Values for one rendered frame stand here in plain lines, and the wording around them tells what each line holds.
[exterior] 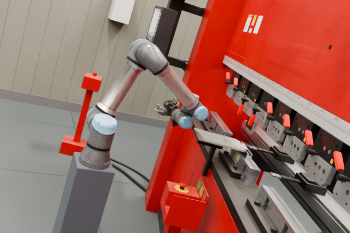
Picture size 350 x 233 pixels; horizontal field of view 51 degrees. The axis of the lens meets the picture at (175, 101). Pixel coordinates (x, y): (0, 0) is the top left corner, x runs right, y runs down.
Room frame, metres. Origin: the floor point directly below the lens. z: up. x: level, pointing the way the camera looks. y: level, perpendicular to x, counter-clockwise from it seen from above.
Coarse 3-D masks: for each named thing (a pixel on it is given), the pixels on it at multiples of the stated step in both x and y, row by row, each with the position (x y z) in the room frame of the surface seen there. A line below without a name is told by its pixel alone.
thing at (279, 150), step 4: (252, 148) 1.99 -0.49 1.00; (256, 148) 2.00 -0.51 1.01; (260, 148) 2.02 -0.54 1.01; (272, 148) 2.05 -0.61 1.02; (276, 148) 2.04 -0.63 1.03; (280, 148) 2.05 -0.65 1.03; (268, 152) 2.01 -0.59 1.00; (272, 152) 2.02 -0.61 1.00; (276, 152) 2.00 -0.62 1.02; (280, 152) 1.99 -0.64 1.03; (284, 152) 1.99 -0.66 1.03; (276, 156) 1.98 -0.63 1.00; (280, 156) 1.97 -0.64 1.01; (284, 156) 1.98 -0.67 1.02; (288, 156) 1.98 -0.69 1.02; (280, 160) 1.98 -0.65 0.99; (284, 160) 1.98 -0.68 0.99; (288, 160) 1.98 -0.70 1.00; (292, 160) 1.99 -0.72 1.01
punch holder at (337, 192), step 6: (348, 162) 1.09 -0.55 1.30; (348, 168) 1.08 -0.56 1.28; (348, 174) 1.07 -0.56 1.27; (336, 186) 1.09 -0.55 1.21; (342, 186) 1.07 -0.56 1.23; (348, 186) 1.04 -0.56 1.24; (336, 192) 1.08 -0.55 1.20; (342, 192) 1.06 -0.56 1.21; (348, 192) 1.05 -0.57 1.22; (336, 198) 1.07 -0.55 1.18; (342, 198) 1.05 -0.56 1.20; (348, 198) 1.02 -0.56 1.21; (342, 204) 1.04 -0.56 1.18; (348, 204) 1.01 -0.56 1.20; (348, 210) 1.00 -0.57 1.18
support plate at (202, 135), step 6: (198, 132) 1.97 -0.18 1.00; (204, 132) 2.01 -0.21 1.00; (210, 132) 2.05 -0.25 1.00; (198, 138) 1.86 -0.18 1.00; (204, 138) 1.89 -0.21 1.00; (210, 138) 1.92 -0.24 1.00; (216, 138) 1.96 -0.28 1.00; (222, 138) 2.00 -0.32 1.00; (228, 138) 2.04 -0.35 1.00; (216, 144) 1.87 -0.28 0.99; (222, 144) 1.89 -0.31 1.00; (228, 144) 1.92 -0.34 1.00; (240, 150) 1.90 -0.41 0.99
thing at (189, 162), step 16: (192, 144) 2.45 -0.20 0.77; (176, 160) 2.76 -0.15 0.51; (192, 160) 2.32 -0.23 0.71; (176, 176) 2.59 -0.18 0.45; (192, 176) 2.20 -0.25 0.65; (208, 176) 1.91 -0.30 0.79; (208, 192) 1.82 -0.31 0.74; (160, 208) 2.76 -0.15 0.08; (208, 208) 1.75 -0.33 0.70; (224, 208) 1.56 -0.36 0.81; (160, 224) 2.59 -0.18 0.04; (208, 224) 1.67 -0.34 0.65; (224, 224) 1.50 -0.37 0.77
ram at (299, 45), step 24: (264, 0) 2.38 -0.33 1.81; (288, 0) 2.01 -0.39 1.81; (312, 0) 1.73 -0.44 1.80; (336, 0) 1.53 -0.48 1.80; (240, 24) 2.70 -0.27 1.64; (264, 24) 2.23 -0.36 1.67; (288, 24) 1.90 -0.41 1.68; (312, 24) 1.65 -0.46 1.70; (336, 24) 1.46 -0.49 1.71; (240, 48) 2.51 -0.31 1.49; (264, 48) 2.09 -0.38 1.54; (288, 48) 1.80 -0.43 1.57; (312, 48) 1.57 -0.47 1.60; (336, 48) 1.40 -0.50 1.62; (240, 72) 2.35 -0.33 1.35; (264, 72) 1.97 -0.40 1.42; (288, 72) 1.70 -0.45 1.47; (312, 72) 1.50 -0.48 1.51; (336, 72) 1.34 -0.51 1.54; (312, 96) 1.43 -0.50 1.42; (336, 96) 1.28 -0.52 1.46; (312, 120) 1.36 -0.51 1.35
